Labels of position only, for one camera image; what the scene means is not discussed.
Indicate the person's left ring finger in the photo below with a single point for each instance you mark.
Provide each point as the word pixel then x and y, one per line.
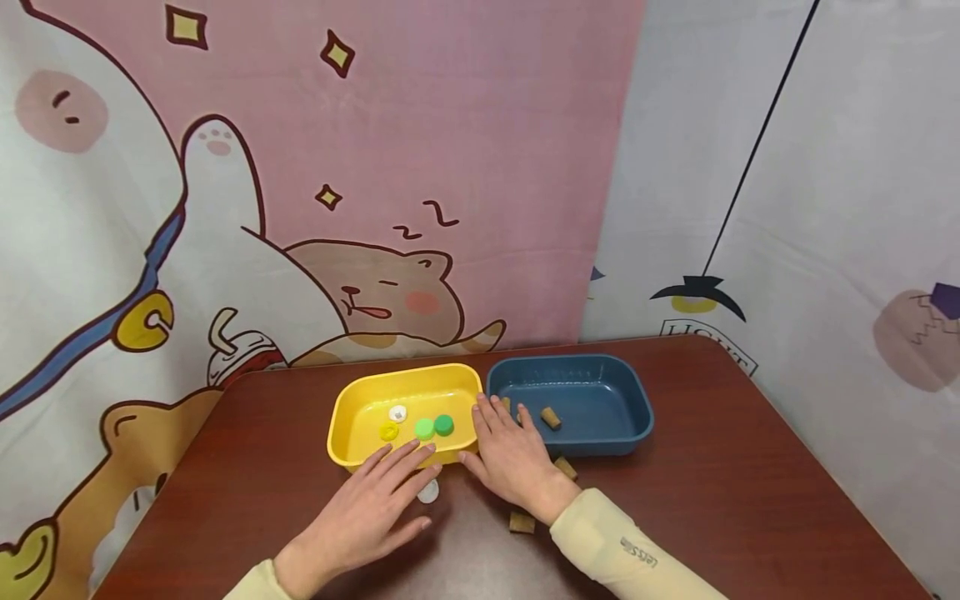
pixel 394 461

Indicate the person's right hand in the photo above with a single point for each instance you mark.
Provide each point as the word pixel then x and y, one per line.
pixel 517 467

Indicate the person's right forearm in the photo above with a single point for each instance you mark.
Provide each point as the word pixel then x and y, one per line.
pixel 622 554

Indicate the person's left little finger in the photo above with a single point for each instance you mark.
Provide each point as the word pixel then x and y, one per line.
pixel 373 463

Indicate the person's left thumb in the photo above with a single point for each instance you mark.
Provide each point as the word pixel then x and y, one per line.
pixel 412 529

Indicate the person's right ring finger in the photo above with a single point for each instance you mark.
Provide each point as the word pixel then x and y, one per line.
pixel 508 423

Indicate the person's right index finger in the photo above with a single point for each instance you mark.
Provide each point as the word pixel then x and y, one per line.
pixel 480 427

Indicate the person's right middle finger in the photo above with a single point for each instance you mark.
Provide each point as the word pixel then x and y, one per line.
pixel 491 421

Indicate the light green bottle cap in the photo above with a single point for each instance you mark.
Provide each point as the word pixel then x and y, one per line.
pixel 424 429

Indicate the white bottle cap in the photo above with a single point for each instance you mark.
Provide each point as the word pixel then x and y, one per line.
pixel 397 413
pixel 429 493

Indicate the blue plastic tray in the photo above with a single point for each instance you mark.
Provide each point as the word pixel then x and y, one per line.
pixel 585 404

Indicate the person's left middle finger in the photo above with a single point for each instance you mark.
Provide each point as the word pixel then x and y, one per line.
pixel 409 468

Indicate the person's left index finger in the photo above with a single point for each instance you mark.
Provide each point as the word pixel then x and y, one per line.
pixel 418 492

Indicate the dark green bottle cap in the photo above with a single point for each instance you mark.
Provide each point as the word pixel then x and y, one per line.
pixel 444 425

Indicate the person's right little finger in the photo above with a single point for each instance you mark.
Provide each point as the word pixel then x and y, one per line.
pixel 531 427

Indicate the yellow plastic tray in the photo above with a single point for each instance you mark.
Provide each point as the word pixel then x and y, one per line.
pixel 397 417

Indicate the person's right thumb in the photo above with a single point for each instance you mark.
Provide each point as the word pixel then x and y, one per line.
pixel 474 462

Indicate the person's left hand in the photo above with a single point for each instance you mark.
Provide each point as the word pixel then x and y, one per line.
pixel 352 525

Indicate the yellow bottle cap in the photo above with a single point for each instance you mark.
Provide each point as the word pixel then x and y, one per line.
pixel 388 432

